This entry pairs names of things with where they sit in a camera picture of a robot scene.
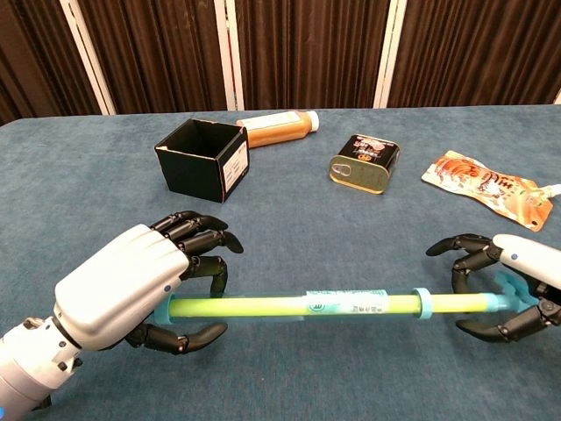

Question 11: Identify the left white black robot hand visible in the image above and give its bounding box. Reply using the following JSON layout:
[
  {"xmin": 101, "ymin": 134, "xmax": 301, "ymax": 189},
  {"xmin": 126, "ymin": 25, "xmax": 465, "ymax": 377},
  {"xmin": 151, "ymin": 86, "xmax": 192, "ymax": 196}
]
[{"xmin": 53, "ymin": 210, "xmax": 245, "ymax": 355}]

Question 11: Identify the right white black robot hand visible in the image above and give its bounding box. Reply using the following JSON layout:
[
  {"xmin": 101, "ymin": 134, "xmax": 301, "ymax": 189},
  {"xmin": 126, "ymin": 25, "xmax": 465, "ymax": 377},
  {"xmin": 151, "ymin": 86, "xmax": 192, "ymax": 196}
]
[{"xmin": 425, "ymin": 233, "xmax": 561, "ymax": 345}]

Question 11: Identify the yellow green syringe plunger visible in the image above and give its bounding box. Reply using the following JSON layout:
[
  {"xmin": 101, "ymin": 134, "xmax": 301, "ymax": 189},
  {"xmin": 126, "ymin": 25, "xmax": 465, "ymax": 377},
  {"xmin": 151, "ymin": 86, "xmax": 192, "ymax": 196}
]
[{"xmin": 168, "ymin": 271, "xmax": 540, "ymax": 319}]

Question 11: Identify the orange spouted drink pouch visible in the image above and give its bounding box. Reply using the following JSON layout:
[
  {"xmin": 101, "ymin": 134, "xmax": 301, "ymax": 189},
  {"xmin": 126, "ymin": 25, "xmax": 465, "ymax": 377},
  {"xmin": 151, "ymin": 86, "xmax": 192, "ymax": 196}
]
[{"xmin": 421, "ymin": 150, "xmax": 561, "ymax": 232}]

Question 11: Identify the black open cardboard box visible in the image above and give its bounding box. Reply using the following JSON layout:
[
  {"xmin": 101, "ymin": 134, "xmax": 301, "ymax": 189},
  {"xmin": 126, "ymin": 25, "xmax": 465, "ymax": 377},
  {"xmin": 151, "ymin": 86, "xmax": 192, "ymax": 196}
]
[{"xmin": 153, "ymin": 118, "xmax": 250, "ymax": 204}]

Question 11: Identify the black gold tin can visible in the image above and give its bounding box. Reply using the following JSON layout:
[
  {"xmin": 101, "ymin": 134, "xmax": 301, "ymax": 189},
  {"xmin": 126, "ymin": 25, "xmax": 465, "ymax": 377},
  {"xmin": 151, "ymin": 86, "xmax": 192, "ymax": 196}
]
[{"xmin": 329, "ymin": 133, "xmax": 401, "ymax": 196}]

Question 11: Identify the blue felt table mat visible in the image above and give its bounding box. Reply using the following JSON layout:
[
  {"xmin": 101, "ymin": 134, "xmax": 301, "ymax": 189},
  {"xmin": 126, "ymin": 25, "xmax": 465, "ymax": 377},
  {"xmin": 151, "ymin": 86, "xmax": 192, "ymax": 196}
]
[{"xmin": 0, "ymin": 103, "xmax": 561, "ymax": 421}]

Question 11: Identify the dark pleated screen panel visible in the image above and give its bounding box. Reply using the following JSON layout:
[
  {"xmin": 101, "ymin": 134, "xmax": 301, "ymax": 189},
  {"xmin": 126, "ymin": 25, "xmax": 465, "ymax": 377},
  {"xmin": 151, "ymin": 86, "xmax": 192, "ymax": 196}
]
[
  {"xmin": 214, "ymin": 0, "xmax": 398, "ymax": 111},
  {"xmin": 59, "ymin": 0, "xmax": 245, "ymax": 116},
  {"xmin": 0, "ymin": 0, "xmax": 116, "ymax": 126},
  {"xmin": 374, "ymin": 0, "xmax": 561, "ymax": 109}
]

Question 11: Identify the orange juice bottle white cap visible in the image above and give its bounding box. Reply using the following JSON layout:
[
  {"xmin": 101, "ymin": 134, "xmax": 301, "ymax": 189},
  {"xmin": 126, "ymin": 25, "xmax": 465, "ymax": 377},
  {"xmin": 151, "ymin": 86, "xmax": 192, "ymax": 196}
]
[{"xmin": 236, "ymin": 109, "xmax": 320, "ymax": 149}]

